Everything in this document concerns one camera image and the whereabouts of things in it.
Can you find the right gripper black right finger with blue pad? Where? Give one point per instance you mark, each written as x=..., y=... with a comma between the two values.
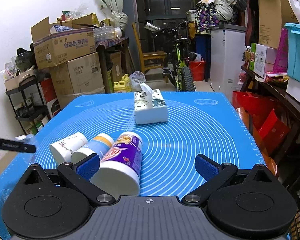
x=244, y=204

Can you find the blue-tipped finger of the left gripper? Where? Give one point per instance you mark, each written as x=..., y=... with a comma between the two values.
x=16, y=146

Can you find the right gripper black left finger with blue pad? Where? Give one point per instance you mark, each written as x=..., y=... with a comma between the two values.
x=54, y=203

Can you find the clear plastic cup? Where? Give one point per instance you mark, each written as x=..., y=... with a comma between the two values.
x=26, y=139

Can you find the white patterned paper cup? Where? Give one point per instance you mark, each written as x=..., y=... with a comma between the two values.
x=64, y=148

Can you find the purple paper cup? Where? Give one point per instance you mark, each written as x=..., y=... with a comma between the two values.
x=119, y=170

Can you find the blue yellow paper cup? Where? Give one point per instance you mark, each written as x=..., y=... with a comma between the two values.
x=100, y=145

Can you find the black metal shelf rack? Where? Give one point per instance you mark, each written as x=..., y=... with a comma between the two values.
x=27, y=110

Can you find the red gift bag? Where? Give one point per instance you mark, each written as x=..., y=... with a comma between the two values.
x=266, y=116

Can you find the blue silicone baking mat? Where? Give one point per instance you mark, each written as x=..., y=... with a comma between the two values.
x=198, y=122

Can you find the large lower cardboard box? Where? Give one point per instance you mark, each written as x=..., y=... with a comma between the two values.
x=81, y=76

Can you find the open top cardboard box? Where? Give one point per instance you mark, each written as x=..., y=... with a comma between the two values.
x=57, y=43

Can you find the green white product box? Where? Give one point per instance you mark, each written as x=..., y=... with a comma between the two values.
x=258, y=56

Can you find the yellow oil jug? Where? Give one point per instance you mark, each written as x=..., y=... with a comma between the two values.
x=123, y=86

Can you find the white tissue box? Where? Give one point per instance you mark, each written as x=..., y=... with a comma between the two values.
x=149, y=106

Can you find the red plastic bucket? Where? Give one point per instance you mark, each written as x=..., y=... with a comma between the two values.
x=198, y=70

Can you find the white chest freezer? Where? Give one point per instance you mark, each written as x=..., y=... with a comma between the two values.
x=227, y=48

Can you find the wooden chair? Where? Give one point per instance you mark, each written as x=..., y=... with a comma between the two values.
x=147, y=50

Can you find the black green bicycle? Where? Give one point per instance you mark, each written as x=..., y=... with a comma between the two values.
x=174, y=60

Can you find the tall brown cardboard box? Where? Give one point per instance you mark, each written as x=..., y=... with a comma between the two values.
x=273, y=15

